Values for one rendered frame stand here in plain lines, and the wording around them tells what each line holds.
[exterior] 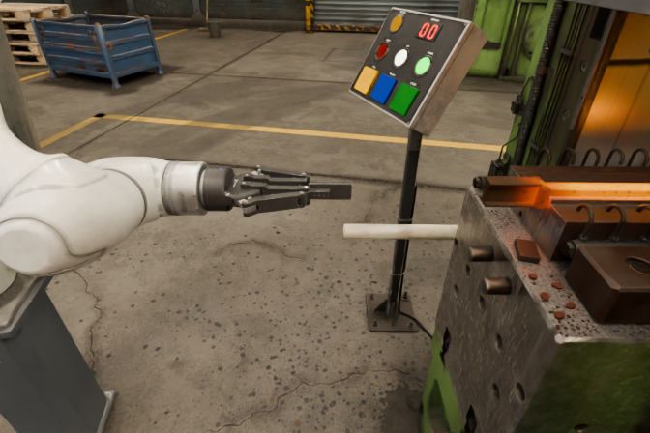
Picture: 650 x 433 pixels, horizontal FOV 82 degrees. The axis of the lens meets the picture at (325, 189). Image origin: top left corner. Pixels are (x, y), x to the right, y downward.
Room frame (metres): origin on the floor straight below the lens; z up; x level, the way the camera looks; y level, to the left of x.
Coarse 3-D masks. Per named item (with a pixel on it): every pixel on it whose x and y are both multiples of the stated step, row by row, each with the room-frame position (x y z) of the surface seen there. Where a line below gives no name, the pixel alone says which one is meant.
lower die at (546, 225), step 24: (528, 168) 0.63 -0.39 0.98; (552, 168) 0.63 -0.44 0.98; (576, 168) 0.63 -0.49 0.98; (600, 168) 0.63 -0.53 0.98; (624, 168) 0.63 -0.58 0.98; (648, 168) 0.63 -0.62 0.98; (528, 216) 0.53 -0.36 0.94; (552, 216) 0.47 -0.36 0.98; (576, 216) 0.45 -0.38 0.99; (600, 216) 0.45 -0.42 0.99; (648, 216) 0.45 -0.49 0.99; (552, 240) 0.45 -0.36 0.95
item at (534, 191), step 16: (496, 176) 0.53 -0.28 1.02; (496, 192) 0.51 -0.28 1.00; (512, 192) 0.51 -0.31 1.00; (528, 192) 0.51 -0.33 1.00; (544, 192) 0.49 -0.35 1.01; (560, 192) 0.50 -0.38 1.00; (576, 192) 0.50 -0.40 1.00; (592, 192) 0.50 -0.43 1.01; (608, 192) 0.50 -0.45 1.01; (624, 192) 0.50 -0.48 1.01; (640, 192) 0.50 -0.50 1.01; (544, 208) 0.49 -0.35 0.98
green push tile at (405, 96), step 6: (402, 84) 0.99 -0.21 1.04; (402, 90) 0.97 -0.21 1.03; (408, 90) 0.96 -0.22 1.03; (414, 90) 0.94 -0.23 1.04; (396, 96) 0.98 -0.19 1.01; (402, 96) 0.96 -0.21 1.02; (408, 96) 0.94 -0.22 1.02; (414, 96) 0.93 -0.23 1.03; (396, 102) 0.97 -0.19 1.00; (402, 102) 0.95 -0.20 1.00; (408, 102) 0.93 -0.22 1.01; (390, 108) 0.98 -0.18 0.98; (396, 108) 0.95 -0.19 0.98; (402, 108) 0.93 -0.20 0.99; (408, 108) 0.92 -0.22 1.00; (402, 114) 0.92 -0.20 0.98
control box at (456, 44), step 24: (384, 24) 1.23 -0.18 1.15; (408, 24) 1.13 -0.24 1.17; (432, 24) 1.04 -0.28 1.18; (456, 24) 0.97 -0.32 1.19; (408, 48) 1.07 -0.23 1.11; (432, 48) 0.99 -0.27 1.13; (456, 48) 0.93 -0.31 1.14; (480, 48) 0.96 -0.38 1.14; (360, 72) 1.19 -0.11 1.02; (384, 72) 1.09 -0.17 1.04; (408, 72) 1.01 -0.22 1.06; (432, 72) 0.94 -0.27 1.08; (456, 72) 0.93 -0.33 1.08; (360, 96) 1.13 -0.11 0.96; (432, 96) 0.91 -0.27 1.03; (408, 120) 0.90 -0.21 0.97; (432, 120) 0.91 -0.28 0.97
